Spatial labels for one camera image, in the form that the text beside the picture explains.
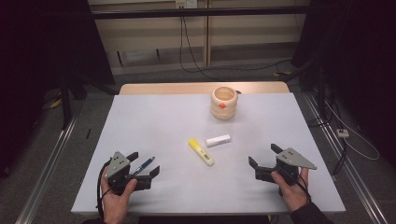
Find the white table mat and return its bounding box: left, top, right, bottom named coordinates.
left=70, top=92, right=347, bottom=216

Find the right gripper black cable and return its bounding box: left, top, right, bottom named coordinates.
left=284, top=167, right=312, bottom=204

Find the dark curtain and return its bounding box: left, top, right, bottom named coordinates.
left=292, top=0, right=396, bottom=160
left=0, top=0, right=115, bottom=178

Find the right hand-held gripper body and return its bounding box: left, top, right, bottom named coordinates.
left=254, top=147, right=318, bottom=198

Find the light wooden pen holder cup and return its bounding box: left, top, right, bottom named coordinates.
left=210, top=86, right=239, bottom=120

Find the person's right hand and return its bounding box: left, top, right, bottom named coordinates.
left=270, top=168, right=312, bottom=215

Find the blue pen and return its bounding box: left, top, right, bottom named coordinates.
left=130, top=156, right=156, bottom=176

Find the black metal stand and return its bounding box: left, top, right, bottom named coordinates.
left=59, top=74, right=120, bottom=130
left=298, top=59, right=331, bottom=125

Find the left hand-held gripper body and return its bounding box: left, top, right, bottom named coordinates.
left=104, top=150, right=153, bottom=196

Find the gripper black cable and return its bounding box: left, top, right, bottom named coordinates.
left=284, top=167, right=312, bottom=204
left=95, top=158, right=113, bottom=219

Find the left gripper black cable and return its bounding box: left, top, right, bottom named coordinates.
left=95, top=158, right=113, bottom=219

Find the white floor cable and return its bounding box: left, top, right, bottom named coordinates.
left=323, top=99, right=381, bottom=161

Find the black wall cable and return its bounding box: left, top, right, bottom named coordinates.
left=178, top=15, right=292, bottom=75
left=182, top=16, right=217, bottom=81

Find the person's left hand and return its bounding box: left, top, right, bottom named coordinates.
left=100, top=168, right=138, bottom=224

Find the metal floor rail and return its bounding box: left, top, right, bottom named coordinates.
left=14, top=113, right=78, bottom=224
left=303, top=92, right=389, bottom=224

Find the white wall outlet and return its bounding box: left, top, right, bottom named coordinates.
left=175, top=0, right=199, bottom=9

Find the yellow highlighter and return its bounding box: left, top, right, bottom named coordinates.
left=187, top=137, right=216, bottom=167

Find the black floor cable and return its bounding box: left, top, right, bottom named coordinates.
left=332, top=141, right=349, bottom=176

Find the light wooden shelf unit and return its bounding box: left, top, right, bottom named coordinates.
left=87, top=0, right=311, bottom=76

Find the black horizontal bar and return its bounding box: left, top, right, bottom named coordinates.
left=92, top=5, right=311, bottom=21

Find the white eraser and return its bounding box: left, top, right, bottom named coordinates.
left=205, top=133, right=232, bottom=148

